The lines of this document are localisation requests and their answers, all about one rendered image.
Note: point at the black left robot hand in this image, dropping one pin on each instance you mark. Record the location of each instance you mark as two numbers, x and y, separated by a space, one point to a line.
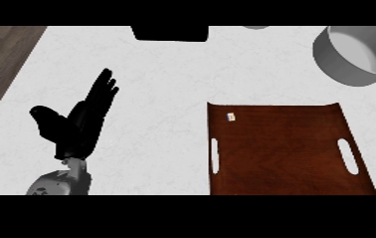
83 122

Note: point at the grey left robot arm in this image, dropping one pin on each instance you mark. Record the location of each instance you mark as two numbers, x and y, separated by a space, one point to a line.
59 182

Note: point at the brown wooden tray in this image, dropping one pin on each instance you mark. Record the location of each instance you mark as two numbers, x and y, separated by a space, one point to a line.
283 149

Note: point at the grey metal pot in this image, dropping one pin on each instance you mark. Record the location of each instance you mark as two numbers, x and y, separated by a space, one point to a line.
346 54

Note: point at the black appliance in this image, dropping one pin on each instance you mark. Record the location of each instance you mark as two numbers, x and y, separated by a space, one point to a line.
170 33

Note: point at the small grey round object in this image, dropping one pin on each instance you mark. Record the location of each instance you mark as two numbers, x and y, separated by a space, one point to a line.
255 27

